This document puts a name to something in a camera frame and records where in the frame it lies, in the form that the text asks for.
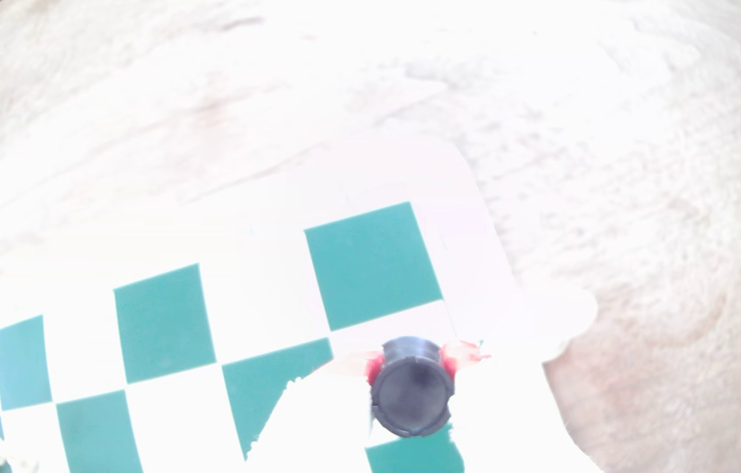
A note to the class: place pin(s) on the black rook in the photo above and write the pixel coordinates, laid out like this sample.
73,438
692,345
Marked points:
412,391

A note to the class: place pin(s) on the white gripper finger with red pad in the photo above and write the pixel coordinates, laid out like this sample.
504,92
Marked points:
318,427
508,420

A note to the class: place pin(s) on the green white chess board mat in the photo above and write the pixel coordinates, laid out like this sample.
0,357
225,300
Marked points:
370,263

